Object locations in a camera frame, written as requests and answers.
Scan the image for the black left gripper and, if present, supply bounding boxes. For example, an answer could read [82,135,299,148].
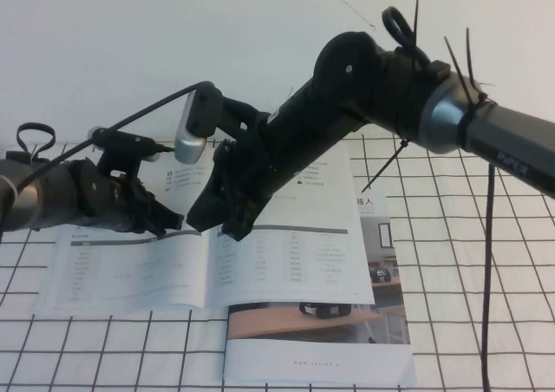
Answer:
[88,170,184,238]

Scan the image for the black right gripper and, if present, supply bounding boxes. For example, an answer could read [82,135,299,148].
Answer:
[186,122,287,243]

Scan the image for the white product catalogue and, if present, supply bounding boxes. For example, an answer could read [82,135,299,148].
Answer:
[32,142,376,316]

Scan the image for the closed brochure with photo cover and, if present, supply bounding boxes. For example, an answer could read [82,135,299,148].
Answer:
[222,187,417,387]

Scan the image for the white cloth with black grid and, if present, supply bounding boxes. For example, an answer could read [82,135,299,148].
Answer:
[0,129,555,392]

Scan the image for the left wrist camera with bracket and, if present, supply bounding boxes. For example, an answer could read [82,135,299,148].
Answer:
[86,126,175,180]

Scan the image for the left camera black cable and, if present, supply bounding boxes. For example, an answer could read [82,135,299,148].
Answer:
[0,81,218,237]

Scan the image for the short looped black cable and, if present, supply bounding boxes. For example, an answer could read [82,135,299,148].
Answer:
[381,4,433,66]
[16,122,56,161]

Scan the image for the black cable tie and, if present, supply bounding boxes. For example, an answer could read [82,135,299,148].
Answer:
[442,26,489,107]
[361,138,411,193]
[411,0,421,70]

